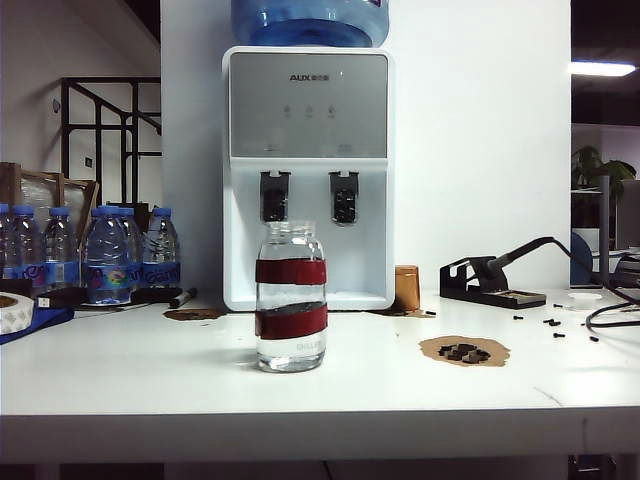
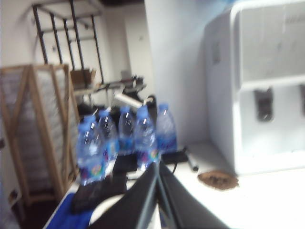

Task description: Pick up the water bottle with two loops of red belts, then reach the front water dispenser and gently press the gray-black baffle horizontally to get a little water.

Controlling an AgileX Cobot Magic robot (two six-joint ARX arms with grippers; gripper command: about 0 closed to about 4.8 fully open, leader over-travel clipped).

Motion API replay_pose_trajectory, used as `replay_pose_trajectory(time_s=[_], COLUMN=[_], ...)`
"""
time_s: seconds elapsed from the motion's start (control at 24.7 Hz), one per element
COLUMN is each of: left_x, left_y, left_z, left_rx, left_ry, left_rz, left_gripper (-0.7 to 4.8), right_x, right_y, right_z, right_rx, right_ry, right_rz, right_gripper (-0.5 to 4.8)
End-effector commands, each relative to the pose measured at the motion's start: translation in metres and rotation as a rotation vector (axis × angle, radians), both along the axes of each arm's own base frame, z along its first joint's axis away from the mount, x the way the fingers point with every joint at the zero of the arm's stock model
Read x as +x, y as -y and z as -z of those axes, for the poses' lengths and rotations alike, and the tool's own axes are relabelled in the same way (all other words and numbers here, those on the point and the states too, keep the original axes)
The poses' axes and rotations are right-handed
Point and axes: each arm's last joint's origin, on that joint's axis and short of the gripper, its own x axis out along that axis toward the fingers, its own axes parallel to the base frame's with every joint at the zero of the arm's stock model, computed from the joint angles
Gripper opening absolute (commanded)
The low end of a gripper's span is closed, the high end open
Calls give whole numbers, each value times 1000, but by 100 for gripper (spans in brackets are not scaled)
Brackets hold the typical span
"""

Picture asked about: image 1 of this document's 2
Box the glass jar with red belts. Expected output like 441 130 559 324
254 219 329 374

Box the black dispenser tap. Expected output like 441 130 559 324
258 169 292 223
328 169 360 227

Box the white AUX water dispenser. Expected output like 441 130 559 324
221 45 397 312

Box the blue-capped plastic water bottle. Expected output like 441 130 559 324
142 207 182 290
43 207 81 292
9 204 45 281
119 207 145 281
0 202 12 281
84 205 133 306

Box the large blue water jug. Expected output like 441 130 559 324
229 0 391 50

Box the pack of water bottles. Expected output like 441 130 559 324
0 161 101 281

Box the copper brown cylinder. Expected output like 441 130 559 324
394 264 423 312

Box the black marker pen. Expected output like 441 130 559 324
168 287 199 309

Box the black soldering iron stand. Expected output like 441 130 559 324
439 256 547 310

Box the black flat box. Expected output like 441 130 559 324
130 285 182 304

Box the white backdrop board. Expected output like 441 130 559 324
160 0 574 314

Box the black soldering iron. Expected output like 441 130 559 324
487 236 576 276

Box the brown patch with black pieces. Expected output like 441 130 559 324
418 335 512 369

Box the blue round chair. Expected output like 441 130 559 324
571 231 595 289

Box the black flat pouch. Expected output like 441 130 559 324
33 287 87 308

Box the green potted plant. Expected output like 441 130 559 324
572 144 639 226

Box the blue cloth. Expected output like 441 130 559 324
0 305 76 346

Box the black desktop device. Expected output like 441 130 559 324
612 253 640 290

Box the grey computer monitor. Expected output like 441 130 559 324
614 179 640 251

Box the white tape roll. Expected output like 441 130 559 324
0 292 37 336

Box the rectangular ceiling light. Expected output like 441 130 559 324
571 60 637 78

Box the black power cable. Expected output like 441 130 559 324
584 298 640 331

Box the grey metal post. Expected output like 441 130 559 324
598 174 612 289

